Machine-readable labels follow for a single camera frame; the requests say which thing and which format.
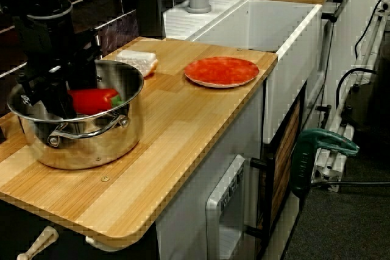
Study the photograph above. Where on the white toy sink unit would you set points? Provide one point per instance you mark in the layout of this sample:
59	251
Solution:
259	22

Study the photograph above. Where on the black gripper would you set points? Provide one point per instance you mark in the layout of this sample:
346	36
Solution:
55	53

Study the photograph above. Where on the black framed wooden door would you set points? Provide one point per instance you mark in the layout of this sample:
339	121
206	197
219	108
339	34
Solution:
285	156

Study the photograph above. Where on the silver aluminium frame rail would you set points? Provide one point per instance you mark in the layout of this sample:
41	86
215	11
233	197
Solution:
330	165

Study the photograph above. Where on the white topped bread piece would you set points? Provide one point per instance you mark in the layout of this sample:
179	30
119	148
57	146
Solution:
137	60

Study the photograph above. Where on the orange round plate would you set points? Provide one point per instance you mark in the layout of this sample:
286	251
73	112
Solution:
221	71

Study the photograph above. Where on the stainless steel pot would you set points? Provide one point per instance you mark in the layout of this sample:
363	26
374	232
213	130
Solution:
91	147

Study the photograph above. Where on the grey dispenser panel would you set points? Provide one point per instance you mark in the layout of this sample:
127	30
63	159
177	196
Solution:
225	187

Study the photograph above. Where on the green clamp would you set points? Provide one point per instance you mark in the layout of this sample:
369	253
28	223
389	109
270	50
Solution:
304	156

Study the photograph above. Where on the long red pepper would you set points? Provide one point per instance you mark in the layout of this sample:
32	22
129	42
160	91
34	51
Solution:
91	100

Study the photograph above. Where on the dark grey upright panel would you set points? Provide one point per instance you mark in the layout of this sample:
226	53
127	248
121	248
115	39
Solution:
149	4

